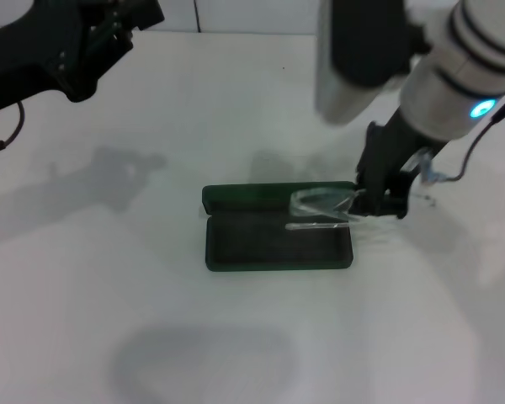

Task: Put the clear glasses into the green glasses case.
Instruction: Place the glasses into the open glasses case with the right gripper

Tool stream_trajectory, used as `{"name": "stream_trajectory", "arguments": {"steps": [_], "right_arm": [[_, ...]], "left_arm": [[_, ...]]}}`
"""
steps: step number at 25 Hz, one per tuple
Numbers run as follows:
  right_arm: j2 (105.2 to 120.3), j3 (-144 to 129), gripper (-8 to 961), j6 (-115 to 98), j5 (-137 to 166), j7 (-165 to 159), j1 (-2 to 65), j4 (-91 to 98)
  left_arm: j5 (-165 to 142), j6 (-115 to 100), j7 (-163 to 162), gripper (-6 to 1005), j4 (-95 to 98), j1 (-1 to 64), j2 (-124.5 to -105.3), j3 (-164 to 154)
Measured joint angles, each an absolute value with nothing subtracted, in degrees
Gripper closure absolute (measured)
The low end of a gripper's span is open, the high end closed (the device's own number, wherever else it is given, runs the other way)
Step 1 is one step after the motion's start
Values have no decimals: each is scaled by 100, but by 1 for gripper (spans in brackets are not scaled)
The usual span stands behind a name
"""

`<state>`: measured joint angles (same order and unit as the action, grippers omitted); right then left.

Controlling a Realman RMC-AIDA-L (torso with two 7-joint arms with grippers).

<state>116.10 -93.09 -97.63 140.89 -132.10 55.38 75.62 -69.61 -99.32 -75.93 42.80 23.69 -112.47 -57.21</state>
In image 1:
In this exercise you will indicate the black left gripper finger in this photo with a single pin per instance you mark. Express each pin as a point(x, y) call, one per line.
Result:
point(139, 12)
point(111, 46)

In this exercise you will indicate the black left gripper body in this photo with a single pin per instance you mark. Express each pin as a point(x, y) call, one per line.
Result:
point(33, 54)

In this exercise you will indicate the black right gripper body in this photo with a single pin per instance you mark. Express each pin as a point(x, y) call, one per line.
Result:
point(404, 143)

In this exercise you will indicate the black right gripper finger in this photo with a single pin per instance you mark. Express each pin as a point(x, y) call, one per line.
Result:
point(368, 189)
point(400, 195)

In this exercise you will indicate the clear plastic glasses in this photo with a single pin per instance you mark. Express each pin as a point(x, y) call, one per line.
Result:
point(320, 206)

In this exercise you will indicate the green glasses case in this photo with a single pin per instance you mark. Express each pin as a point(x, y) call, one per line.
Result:
point(273, 248)

